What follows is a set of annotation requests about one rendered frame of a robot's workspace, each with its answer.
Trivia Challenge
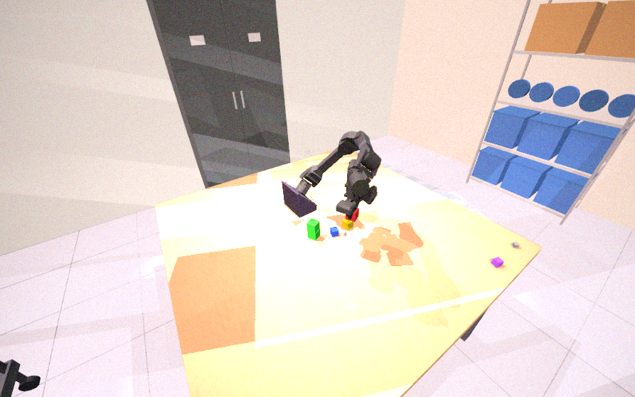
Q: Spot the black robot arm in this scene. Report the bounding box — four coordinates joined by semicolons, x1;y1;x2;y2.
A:
293;130;382;205

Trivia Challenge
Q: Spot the green block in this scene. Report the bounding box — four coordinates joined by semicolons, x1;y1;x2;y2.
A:
307;229;321;240
306;218;320;233

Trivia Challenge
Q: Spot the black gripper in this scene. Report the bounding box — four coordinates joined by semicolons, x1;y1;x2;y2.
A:
336;182;362;220

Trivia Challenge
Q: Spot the yellow cube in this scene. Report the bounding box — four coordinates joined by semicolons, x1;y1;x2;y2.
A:
342;219;353;231

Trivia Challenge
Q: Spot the red block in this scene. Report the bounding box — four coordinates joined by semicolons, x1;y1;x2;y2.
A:
346;208;359;222

